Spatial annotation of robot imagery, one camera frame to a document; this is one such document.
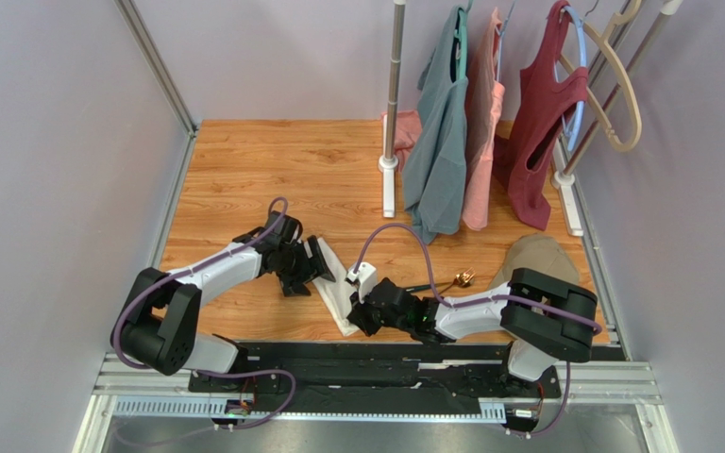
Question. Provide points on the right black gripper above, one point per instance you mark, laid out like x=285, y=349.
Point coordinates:
x=365, y=311

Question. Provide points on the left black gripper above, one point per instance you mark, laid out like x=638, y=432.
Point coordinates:
x=315, y=264

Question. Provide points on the white cloth napkin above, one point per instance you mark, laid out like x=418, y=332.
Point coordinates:
x=336, y=294

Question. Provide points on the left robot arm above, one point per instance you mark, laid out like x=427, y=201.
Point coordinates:
x=158, y=325

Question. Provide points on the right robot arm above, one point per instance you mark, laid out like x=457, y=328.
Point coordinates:
x=550, y=319

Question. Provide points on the metal clothes rack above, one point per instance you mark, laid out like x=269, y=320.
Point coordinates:
x=592, y=116

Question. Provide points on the grey-blue hanging shirt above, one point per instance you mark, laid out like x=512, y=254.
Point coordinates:
x=434, y=175

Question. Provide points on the tan baseball cap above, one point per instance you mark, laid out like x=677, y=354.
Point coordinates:
x=540, y=253

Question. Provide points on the salmon pink hanging shirt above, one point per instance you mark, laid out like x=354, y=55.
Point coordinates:
x=483, y=108

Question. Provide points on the dark red tank top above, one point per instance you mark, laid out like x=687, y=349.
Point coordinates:
x=548, y=103

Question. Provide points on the teal hanger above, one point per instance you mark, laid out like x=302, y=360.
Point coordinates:
x=460, y=40

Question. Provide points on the beige wooden hanger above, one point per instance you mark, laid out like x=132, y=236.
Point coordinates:
x=623, y=81

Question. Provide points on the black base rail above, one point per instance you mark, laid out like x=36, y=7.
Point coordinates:
x=360, y=379

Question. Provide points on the gold fork green handle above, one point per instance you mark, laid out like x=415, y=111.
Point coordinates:
x=461, y=280

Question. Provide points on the aluminium frame post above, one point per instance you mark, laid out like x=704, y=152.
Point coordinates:
x=152, y=55

